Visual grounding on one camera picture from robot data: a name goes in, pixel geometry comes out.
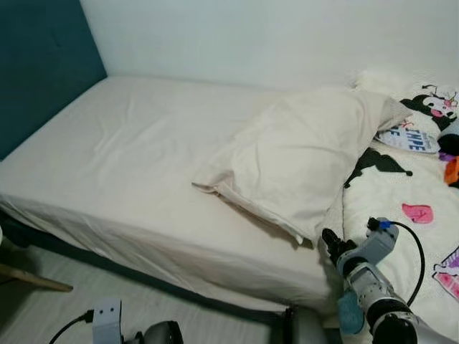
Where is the cream pillow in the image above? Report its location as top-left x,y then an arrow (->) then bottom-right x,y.
191,87 -> 414,245

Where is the light blue foam pad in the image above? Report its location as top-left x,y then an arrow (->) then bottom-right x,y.
337,290 -> 367,335

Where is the white cartoon print blanket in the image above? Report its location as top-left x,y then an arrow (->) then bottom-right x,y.
341,67 -> 459,342

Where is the bed with cream sheet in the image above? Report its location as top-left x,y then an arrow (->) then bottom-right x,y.
0,75 -> 402,317

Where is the dark bed base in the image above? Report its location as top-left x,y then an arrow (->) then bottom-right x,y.
0,210 -> 288,325

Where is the wooden board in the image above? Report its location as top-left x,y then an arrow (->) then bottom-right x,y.
0,261 -> 74,293

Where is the teal padded headboard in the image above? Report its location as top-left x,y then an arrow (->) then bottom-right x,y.
0,0 -> 108,162

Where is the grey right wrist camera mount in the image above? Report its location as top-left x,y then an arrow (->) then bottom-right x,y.
356,218 -> 399,271

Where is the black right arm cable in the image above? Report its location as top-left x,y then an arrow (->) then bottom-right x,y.
367,217 -> 426,307

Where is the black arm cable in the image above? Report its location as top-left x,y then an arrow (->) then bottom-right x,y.
367,217 -> 426,307
48,309 -> 95,344

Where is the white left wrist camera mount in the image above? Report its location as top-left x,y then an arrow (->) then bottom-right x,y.
92,299 -> 123,344

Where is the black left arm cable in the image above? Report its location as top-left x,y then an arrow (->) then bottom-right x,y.
48,309 -> 95,344

